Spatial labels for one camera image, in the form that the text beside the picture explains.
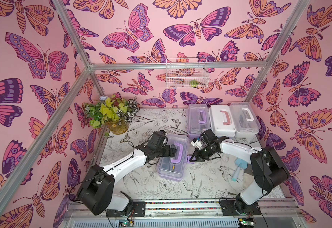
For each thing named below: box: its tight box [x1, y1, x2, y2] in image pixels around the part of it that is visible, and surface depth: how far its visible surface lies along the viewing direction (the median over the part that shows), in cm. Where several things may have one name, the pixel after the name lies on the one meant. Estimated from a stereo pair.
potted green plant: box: [84, 95, 141, 135], surface depth 89 cm
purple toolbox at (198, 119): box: [187, 103, 211, 140], surface depth 101 cm
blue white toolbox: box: [208, 104, 237, 139], surface depth 99 cm
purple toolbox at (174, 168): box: [156, 133, 195, 182], surface depth 83 cm
